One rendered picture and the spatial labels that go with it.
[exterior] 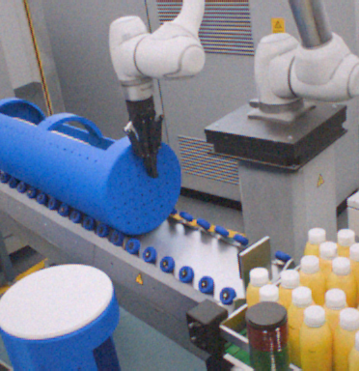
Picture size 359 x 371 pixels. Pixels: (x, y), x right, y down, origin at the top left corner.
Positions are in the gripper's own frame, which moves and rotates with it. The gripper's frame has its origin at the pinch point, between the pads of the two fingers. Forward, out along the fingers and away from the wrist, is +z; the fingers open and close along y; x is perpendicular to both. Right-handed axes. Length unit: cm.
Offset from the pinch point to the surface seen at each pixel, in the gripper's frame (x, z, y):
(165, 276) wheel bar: -16.4, 23.3, -13.3
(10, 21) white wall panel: 506, 27, 199
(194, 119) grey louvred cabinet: 138, 57, 133
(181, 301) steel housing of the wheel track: -23.5, 27.6, -14.6
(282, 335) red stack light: -80, -7, -38
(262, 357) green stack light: -78, -4, -41
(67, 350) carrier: -28, 17, -50
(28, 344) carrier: -23, 14, -56
